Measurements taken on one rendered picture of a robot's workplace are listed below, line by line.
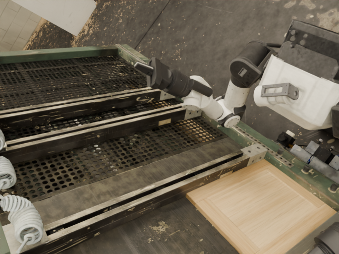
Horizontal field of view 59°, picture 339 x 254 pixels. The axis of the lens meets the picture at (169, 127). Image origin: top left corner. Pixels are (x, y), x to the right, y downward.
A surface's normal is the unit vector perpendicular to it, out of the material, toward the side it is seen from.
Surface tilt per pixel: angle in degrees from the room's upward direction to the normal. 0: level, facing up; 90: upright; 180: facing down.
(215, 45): 0
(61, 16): 90
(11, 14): 90
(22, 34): 90
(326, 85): 23
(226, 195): 60
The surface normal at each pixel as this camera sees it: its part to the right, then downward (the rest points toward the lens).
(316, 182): 0.16, -0.83
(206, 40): -0.61, -0.24
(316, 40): -0.77, 0.11
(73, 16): 0.50, 0.62
